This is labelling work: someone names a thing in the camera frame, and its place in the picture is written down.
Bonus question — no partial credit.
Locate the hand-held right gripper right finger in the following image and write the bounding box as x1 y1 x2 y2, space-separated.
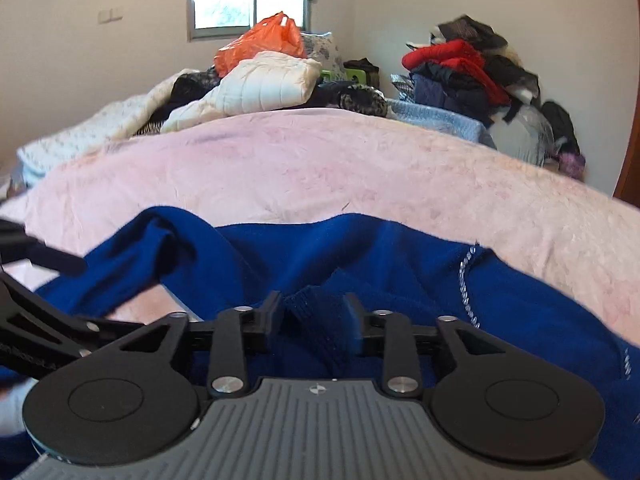
344 292 483 395

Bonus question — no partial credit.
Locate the red sweater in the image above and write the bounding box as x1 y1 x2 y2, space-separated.
402 40 512 107

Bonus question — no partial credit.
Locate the dark clothes heap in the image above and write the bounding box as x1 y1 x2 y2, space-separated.
134 71 224 137

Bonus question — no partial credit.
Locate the blue sweater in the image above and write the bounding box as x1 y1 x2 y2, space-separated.
0 205 640 480

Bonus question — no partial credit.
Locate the green stool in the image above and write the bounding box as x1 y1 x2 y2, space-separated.
320 67 369 84

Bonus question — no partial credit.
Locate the purple bag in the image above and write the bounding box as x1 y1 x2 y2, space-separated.
556 152 587 182

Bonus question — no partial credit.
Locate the window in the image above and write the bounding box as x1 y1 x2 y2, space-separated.
188 0 312 41

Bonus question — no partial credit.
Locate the pink floral blanket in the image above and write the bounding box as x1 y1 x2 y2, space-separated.
0 107 640 348

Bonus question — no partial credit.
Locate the black backpack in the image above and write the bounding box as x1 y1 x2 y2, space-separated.
540 101 582 157

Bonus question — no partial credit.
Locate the light blue quilted blanket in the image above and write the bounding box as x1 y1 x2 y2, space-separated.
385 97 497 150

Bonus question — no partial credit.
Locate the pile of dark clothes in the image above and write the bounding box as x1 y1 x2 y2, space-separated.
391 15 544 127

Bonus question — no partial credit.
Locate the cream patterned blanket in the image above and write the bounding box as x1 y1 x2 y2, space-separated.
16 67 201 187

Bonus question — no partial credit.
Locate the orange plastic bag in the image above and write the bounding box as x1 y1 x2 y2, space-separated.
214 11 308 77

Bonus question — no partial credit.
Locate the floral pillow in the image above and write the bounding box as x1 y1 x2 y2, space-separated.
300 32 348 82

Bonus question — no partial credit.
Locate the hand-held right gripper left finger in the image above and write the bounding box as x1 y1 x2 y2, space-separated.
107 291 285 397

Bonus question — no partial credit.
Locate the grey bedding bundle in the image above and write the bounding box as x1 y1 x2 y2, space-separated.
487 104 557 167

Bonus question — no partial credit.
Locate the white quilted pillow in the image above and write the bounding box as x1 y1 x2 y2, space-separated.
160 51 323 134

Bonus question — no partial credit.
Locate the leopard print slipper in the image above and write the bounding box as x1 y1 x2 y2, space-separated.
339 83 389 119

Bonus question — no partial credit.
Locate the brown wooden door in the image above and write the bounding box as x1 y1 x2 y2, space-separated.
612 149 640 209

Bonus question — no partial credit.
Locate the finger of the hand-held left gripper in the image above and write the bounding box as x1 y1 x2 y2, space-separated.
0 217 87 277
0 270 147 359

